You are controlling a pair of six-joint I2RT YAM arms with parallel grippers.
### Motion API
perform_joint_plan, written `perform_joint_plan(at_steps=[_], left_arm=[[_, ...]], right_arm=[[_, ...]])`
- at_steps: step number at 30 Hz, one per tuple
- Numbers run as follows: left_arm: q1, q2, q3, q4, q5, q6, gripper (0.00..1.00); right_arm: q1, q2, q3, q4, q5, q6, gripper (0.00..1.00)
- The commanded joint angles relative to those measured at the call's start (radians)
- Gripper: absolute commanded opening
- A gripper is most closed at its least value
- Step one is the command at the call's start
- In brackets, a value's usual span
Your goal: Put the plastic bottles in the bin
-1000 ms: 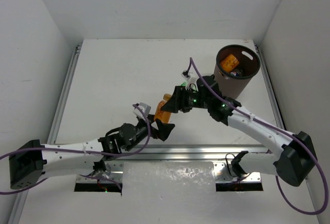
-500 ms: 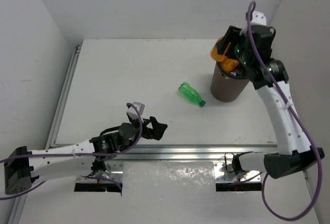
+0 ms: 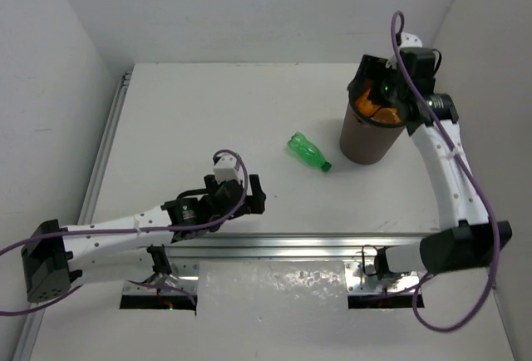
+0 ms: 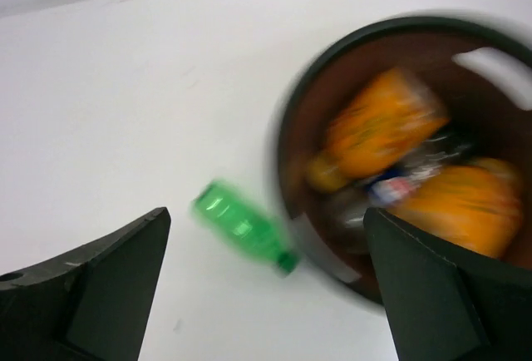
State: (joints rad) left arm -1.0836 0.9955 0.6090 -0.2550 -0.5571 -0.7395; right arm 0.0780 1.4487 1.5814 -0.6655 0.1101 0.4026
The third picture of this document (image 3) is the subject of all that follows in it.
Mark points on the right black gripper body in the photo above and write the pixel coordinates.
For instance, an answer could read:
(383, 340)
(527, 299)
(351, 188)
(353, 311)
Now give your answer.
(384, 86)

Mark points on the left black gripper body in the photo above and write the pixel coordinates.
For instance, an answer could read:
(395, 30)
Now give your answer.
(243, 200)

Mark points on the orange bottle front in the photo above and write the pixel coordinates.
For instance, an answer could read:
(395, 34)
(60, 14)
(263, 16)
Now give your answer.
(386, 116)

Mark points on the orange bottle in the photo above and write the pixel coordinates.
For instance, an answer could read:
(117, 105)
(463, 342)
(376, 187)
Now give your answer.
(366, 106)
(386, 116)

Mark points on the green plastic bottle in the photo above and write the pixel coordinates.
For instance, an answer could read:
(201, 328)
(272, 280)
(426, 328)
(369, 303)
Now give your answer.
(307, 152)

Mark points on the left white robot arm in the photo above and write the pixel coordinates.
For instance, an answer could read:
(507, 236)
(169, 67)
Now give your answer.
(133, 248)

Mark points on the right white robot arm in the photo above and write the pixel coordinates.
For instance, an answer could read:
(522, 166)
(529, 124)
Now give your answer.
(468, 238)

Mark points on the brown plastic bin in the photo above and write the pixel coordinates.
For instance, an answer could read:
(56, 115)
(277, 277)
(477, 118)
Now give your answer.
(363, 140)

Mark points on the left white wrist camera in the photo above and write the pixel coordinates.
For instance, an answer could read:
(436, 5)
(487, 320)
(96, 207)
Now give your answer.
(227, 168)

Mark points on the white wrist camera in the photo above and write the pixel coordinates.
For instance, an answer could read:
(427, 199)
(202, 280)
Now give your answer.
(227, 168)
(405, 39)

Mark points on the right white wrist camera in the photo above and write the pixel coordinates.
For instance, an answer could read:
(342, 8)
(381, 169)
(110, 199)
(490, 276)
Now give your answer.
(405, 39)

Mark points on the aluminium table frame rail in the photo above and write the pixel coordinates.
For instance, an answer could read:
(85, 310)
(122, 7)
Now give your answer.
(176, 119)

